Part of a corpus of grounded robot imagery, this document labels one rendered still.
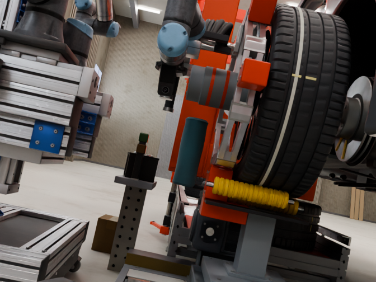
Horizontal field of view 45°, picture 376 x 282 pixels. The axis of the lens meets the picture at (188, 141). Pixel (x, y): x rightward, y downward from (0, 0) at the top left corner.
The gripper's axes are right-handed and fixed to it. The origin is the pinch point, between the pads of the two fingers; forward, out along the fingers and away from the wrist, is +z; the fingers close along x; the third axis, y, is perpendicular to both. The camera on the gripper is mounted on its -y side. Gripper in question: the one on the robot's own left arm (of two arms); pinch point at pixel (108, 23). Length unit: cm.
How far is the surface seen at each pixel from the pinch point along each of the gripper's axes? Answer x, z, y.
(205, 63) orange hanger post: 65, -26, 11
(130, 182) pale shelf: 53, -36, 74
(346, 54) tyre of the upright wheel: 119, -92, 11
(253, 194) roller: 107, -80, 59
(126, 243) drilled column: 56, -17, 103
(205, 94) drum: 80, -76, 32
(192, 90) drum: 75, -76, 33
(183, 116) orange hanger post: 64, -27, 38
